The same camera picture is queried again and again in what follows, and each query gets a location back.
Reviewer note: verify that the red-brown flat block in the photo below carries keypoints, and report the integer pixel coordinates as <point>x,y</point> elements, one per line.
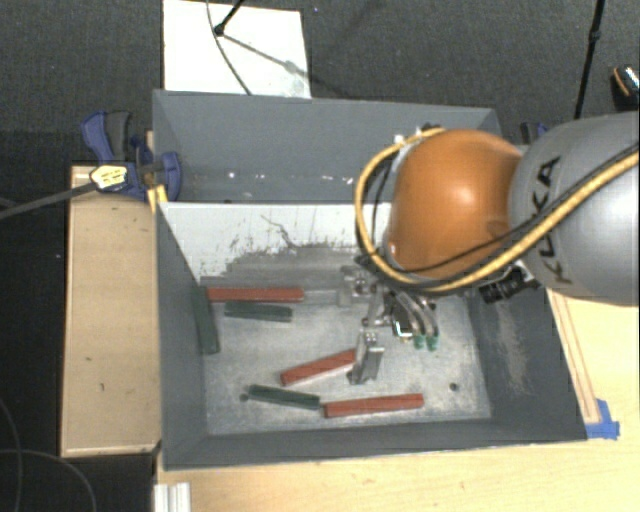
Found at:
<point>315,369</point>
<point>372,405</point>
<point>255,294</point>

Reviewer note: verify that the pale wood board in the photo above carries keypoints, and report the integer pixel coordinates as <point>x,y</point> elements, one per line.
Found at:
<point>110,310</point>

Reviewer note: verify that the grey metal bin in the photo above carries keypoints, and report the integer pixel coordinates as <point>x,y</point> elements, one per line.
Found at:
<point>280,145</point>

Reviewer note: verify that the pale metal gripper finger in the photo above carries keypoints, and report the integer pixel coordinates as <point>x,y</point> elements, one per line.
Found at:
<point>350,287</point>
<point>369,356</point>

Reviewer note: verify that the black cylinder on white bracket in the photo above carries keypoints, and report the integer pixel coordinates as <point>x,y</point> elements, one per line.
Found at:
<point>505,289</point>

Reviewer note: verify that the dark green flat block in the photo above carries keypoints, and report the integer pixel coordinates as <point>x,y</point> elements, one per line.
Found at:
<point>282,397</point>
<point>206,322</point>
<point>257,311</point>

